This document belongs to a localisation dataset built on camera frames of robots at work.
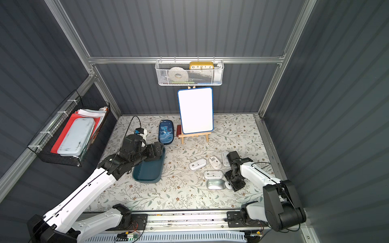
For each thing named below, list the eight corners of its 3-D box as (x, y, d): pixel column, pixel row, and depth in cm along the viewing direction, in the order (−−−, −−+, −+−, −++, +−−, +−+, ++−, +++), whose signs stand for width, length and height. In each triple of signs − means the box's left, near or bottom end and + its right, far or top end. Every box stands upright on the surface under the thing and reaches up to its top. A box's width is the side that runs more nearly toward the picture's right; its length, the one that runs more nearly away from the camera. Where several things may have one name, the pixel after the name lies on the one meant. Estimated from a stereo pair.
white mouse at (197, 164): (190, 171, 93) (190, 169, 90) (188, 165, 95) (188, 163, 93) (207, 164, 95) (207, 162, 93) (204, 159, 98) (204, 157, 96)
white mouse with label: (216, 171, 92) (217, 169, 90) (207, 160, 97) (208, 158, 95) (222, 167, 94) (223, 165, 92) (213, 156, 99) (214, 154, 96)
